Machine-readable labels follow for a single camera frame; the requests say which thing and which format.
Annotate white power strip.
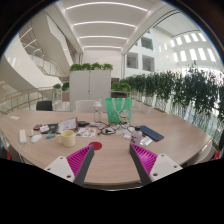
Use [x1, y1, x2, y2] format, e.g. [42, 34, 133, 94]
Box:
[18, 128, 28, 145]

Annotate dark blue keyboard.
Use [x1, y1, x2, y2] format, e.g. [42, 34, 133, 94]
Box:
[138, 124, 165, 142]

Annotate pale yellow mug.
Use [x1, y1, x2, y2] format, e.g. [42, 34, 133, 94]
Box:
[55, 129, 77, 149]

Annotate brown box with printed paper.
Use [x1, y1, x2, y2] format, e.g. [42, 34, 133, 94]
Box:
[56, 116, 79, 134]

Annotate black flat pad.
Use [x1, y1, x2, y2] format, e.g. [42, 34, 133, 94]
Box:
[39, 123, 60, 135]

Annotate tangled black cables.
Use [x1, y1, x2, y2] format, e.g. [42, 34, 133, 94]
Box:
[96, 121, 134, 136]

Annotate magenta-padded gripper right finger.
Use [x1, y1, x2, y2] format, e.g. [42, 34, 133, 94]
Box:
[129, 143, 184, 186]

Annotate white computer mouse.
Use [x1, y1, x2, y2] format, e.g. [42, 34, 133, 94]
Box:
[30, 133, 43, 144]

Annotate green plants atop cabinet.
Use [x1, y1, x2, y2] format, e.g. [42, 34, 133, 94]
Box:
[69, 62, 114, 73]

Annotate long green plant hedge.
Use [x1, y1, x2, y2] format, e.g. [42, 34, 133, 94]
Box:
[111, 64, 224, 121]

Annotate ceiling light strips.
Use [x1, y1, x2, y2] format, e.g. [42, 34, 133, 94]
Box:
[64, 0, 149, 51]

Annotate white cabinet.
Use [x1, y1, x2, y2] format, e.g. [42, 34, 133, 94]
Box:
[68, 69, 112, 111]

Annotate black power brick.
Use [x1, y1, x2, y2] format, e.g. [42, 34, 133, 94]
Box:
[77, 120, 91, 128]

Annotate green tote bag cat print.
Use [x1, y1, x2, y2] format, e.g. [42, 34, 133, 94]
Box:
[105, 97, 133, 124]

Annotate colourful sticker sheet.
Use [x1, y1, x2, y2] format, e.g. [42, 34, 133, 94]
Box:
[75, 127, 97, 139]

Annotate clear shaker bottle white lid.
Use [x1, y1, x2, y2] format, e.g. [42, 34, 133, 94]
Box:
[92, 98, 103, 124]

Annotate flat round red coaster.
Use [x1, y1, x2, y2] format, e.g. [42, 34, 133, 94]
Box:
[88, 141, 103, 151]

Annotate black chair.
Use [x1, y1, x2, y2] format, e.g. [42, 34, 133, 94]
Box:
[35, 100, 54, 112]

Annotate brown planter with green plants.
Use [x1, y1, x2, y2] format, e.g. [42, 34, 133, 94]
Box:
[52, 81, 71, 102]

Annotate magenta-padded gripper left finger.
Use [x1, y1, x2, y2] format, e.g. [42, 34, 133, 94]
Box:
[44, 143, 96, 187]

